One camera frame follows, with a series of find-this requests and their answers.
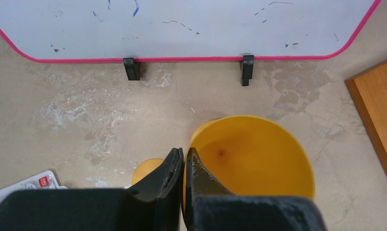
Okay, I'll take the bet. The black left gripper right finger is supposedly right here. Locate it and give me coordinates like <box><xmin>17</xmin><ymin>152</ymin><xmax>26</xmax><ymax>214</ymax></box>
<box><xmin>183</xmin><ymin>148</ymin><xmax>326</xmax><ymax>231</ymax></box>

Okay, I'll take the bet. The gold wire wine glass rack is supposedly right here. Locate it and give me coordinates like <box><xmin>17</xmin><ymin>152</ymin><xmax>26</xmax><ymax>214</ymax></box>
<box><xmin>345</xmin><ymin>59</ymin><xmax>387</xmax><ymax>177</ymax></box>

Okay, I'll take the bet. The white plastic packaged item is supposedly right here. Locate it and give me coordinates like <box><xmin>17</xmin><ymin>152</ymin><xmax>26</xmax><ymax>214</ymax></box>
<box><xmin>0</xmin><ymin>170</ymin><xmax>67</xmax><ymax>203</ymax></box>

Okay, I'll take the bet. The yellow wine glass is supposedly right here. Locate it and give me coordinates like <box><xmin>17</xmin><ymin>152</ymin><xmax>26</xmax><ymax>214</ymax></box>
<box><xmin>131</xmin><ymin>115</ymin><xmax>316</xmax><ymax>205</ymax></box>

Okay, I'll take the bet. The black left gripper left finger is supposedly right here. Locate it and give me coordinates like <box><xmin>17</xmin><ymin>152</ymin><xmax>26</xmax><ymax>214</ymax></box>
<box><xmin>0</xmin><ymin>148</ymin><xmax>184</xmax><ymax>231</ymax></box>

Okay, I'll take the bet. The red framed whiteboard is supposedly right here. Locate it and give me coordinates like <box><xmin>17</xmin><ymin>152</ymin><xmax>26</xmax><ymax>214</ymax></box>
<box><xmin>0</xmin><ymin>0</ymin><xmax>379</xmax><ymax>63</ymax></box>

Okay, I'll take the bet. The black whiteboard stand foot right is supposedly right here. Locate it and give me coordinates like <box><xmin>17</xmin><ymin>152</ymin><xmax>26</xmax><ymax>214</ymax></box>
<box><xmin>240</xmin><ymin>55</ymin><xmax>255</xmax><ymax>87</ymax></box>

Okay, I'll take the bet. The black whiteboard stand foot left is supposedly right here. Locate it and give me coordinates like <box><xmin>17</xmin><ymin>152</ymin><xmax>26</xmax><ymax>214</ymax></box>
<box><xmin>123</xmin><ymin>58</ymin><xmax>141</xmax><ymax>81</ymax></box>

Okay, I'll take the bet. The black whiteboard stand foot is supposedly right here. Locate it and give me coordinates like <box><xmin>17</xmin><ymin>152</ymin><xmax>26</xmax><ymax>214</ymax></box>
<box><xmin>123</xmin><ymin>58</ymin><xmax>141</xmax><ymax>81</ymax></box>
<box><xmin>240</xmin><ymin>55</ymin><xmax>255</xmax><ymax>87</ymax></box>

